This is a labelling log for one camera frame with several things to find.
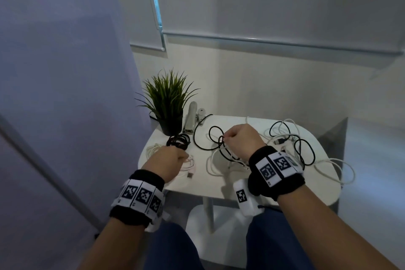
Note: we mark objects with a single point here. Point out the person's right hand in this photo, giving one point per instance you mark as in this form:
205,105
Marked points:
245,140

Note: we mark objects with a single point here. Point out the person's left hand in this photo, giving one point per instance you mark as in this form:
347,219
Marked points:
166,162

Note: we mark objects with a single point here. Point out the person's left leg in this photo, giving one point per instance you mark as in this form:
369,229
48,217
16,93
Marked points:
174,250

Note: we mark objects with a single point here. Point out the black wristband with marker tags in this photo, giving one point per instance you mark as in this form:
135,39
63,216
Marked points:
136,197
275,171

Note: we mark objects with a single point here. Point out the person's left forearm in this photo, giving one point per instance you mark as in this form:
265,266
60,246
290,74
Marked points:
117,244

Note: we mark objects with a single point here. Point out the green plant in black pot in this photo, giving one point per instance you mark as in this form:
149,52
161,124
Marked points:
171,125

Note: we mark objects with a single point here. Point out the person's right leg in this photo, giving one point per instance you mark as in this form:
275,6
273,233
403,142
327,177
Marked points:
278,244

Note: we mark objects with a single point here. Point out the person's right forearm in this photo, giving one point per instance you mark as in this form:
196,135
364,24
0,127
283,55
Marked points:
332,231

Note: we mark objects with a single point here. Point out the grey oblong device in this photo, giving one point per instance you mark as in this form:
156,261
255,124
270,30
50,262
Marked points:
190,118

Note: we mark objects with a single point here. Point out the person's leg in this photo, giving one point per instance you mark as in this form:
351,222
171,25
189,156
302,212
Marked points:
278,244
174,250

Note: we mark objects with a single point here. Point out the small white gadget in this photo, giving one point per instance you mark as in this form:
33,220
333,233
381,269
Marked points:
201,114

